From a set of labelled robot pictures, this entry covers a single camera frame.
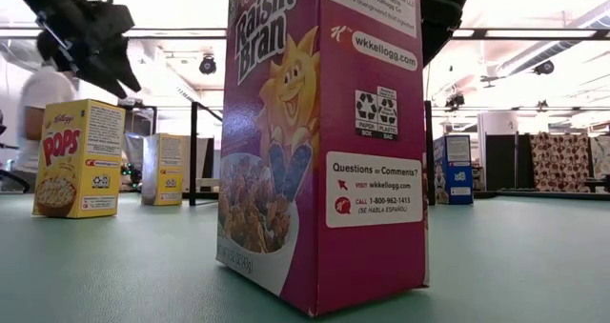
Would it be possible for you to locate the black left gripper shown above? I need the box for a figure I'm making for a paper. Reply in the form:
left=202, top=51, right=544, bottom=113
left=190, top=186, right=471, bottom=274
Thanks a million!
left=61, top=2, right=143, bottom=99

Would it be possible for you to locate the yellow Corn Pops cereal box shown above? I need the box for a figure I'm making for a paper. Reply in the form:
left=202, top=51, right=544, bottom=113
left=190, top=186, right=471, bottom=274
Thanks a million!
left=140, top=132, right=188, bottom=207
left=31, top=97, right=127, bottom=219

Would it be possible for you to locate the pink Raisin Bran cereal box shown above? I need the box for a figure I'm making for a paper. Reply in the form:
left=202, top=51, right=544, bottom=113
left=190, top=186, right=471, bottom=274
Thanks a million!
left=214, top=0, right=430, bottom=317

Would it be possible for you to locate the blue Frosted Flakes cereal box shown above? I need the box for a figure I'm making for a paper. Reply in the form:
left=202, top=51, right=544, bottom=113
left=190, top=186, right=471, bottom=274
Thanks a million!
left=432, top=134, right=475, bottom=206

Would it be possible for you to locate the person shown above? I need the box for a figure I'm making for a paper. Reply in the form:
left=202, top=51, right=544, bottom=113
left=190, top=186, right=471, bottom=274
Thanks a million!
left=12, top=30, right=82, bottom=193

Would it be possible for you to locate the black ceiling spotlight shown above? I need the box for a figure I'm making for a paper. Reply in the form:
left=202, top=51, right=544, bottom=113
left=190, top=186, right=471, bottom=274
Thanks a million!
left=533, top=59, right=557, bottom=76
left=198, top=54, right=218, bottom=75

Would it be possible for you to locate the white pillar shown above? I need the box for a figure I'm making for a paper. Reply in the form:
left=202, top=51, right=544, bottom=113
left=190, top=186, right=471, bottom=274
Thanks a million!
left=478, top=111, right=519, bottom=191

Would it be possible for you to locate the black partition panel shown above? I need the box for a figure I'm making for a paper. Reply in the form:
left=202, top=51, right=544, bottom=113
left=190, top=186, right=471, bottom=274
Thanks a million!
left=484, top=134, right=531, bottom=191

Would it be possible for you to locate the brown patterned fabric panel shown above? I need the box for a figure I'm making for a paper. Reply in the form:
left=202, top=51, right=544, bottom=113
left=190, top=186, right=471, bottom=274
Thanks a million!
left=590, top=135, right=610, bottom=179
left=529, top=131, right=592, bottom=193

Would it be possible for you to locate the green table mat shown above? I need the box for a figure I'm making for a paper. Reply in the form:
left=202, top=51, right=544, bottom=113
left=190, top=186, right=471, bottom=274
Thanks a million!
left=0, top=192, right=610, bottom=323

